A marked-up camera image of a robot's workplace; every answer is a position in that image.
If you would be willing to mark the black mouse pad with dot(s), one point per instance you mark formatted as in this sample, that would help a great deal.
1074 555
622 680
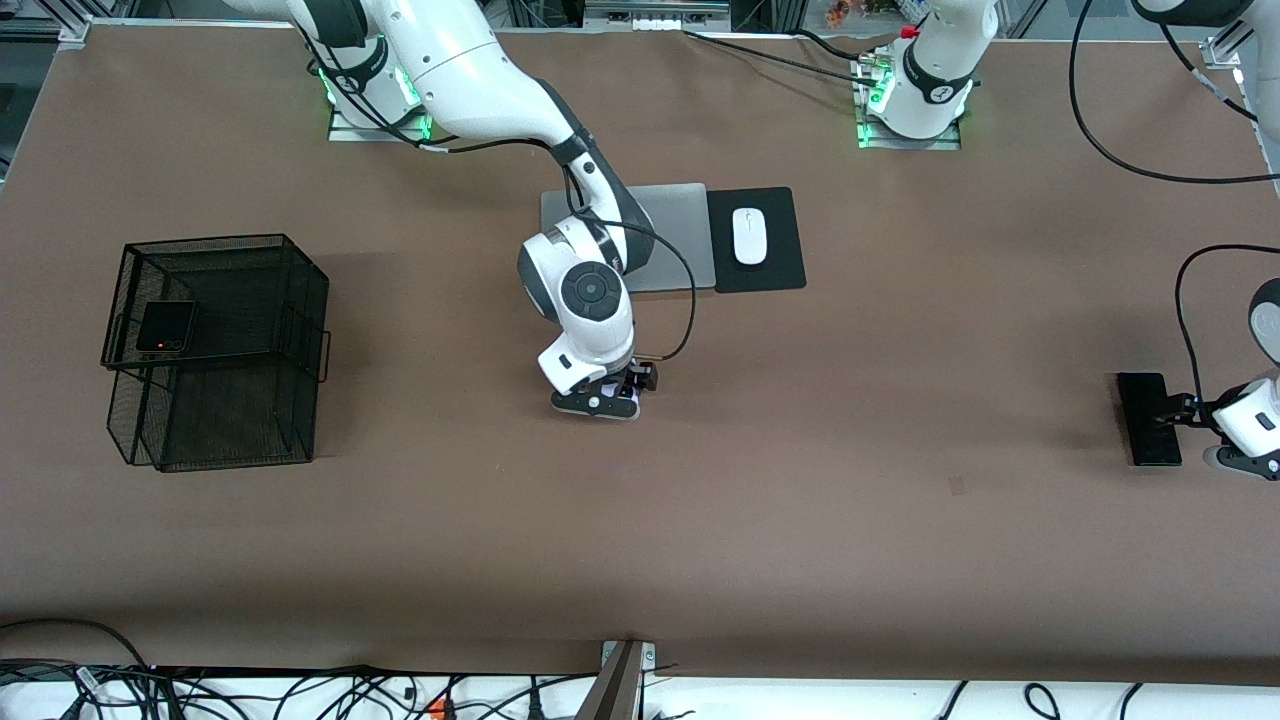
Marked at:
780 270

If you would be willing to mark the aluminium camera post bracket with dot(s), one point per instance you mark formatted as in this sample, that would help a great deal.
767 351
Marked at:
615 690

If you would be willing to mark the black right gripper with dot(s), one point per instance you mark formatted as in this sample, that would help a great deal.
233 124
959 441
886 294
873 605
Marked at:
632 379

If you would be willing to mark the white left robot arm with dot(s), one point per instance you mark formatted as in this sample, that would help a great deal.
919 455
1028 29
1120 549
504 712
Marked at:
940 60

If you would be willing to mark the small orange background object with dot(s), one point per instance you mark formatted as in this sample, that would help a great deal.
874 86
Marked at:
845 12

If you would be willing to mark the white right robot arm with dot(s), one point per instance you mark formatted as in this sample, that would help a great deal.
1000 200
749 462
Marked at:
470 70

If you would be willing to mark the black square flip phone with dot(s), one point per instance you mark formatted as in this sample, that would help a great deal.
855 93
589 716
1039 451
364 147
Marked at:
165 325

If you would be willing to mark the lavender white flip phone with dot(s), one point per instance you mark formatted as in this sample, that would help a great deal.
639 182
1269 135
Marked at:
612 390

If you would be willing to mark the aluminium frame profile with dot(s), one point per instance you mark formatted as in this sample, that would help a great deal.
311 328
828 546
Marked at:
70 30
1222 50

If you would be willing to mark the long black smartphone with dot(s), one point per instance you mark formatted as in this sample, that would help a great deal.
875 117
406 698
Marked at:
1140 440

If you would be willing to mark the silver closed laptop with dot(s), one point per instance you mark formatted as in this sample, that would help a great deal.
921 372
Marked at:
690 230

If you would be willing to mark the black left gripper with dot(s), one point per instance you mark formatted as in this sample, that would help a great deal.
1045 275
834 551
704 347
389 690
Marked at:
1192 409

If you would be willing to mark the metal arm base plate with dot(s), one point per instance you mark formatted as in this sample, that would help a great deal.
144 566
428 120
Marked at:
350 133
945 143

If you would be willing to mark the white computer mouse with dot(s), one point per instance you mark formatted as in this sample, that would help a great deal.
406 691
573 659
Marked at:
750 240

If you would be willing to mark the grey power strip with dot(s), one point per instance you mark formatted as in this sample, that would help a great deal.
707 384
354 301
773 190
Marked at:
660 22

